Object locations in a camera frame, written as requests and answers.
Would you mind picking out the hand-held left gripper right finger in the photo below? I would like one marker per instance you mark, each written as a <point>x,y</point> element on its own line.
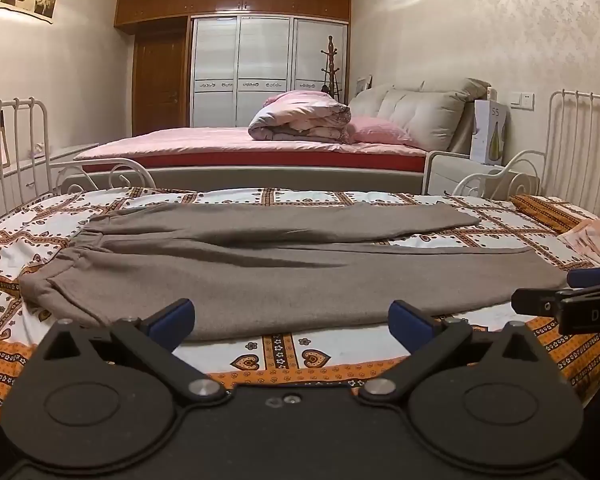
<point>409,327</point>

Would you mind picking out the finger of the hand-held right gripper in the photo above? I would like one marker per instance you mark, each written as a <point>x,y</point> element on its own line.
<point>535,302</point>
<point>592,276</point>

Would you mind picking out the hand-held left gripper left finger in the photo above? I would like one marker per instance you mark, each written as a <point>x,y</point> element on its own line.
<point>172,321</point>

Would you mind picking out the grey-brown pants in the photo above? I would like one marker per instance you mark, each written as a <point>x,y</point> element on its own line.
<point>280,270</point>

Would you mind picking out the folded orange cloth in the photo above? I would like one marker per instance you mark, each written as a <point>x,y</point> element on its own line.
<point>595,242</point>

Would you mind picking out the orange patterned pillow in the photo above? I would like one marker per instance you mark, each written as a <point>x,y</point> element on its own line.
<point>555,212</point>

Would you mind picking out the heart-print orange white bedsheet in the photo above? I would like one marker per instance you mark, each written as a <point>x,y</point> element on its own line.
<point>290,355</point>

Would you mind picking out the white nightstand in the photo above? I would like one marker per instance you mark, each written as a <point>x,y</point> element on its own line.
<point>460,167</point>

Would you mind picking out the tall white cardboard box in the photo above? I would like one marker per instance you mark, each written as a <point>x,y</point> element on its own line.
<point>489,132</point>

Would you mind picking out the large bed with pink sheet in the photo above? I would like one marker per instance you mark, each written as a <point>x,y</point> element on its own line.
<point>205,141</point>

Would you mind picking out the pink pillow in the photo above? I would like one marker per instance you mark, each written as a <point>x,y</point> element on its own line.
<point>377,131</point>

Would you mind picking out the low white drawer cabinet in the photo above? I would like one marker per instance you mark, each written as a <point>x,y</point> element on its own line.
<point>25,175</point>

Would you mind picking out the beige padded headboard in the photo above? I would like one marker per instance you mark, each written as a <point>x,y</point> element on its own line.
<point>425,112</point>

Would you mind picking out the small white ornament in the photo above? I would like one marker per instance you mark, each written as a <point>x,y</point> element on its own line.
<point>38,149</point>

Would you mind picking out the folded pink quilt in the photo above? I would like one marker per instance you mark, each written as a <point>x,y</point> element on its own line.
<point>300,117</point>

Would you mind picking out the brown wooden door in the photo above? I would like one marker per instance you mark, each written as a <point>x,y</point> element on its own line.
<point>160,80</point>

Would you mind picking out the white sliding-door wardrobe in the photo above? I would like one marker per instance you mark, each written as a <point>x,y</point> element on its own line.
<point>265,70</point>

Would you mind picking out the wooden coat rack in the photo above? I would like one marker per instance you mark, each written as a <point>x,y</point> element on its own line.
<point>331,67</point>

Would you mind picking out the wooden overhead cabinet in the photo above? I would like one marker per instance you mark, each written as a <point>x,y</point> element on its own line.
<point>230,2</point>

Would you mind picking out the white wall switch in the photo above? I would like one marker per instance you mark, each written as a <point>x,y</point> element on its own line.
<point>523,100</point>

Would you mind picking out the white metal bed frame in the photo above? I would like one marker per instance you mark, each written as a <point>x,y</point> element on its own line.
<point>47,160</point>

